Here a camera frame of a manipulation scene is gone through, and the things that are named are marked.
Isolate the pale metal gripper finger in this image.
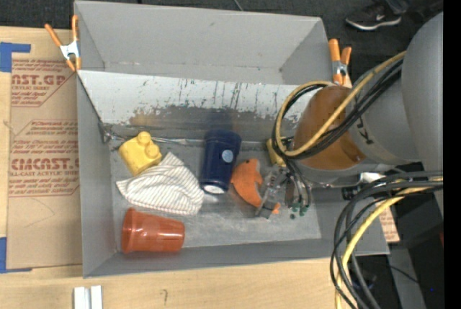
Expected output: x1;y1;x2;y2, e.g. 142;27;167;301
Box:
257;190;282;220
256;172;276;210

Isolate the orange plush toy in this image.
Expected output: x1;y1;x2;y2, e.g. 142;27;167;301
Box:
229;157;282;215

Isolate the dark blue cup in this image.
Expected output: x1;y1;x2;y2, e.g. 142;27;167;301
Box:
199;129;243;195

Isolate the white striped cloth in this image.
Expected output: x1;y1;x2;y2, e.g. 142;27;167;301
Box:
115;151;205;217

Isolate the orange plastic cup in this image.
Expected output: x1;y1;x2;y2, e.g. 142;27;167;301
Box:
120;207;186;255

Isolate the yellow toy block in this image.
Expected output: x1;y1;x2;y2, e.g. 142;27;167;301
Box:
117;130;163;177

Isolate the grey metal bin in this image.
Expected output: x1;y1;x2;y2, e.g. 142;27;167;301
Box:
73;0;392;279

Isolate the brown cardboard board, red print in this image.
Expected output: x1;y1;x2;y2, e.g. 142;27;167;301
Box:
0;25;400;274

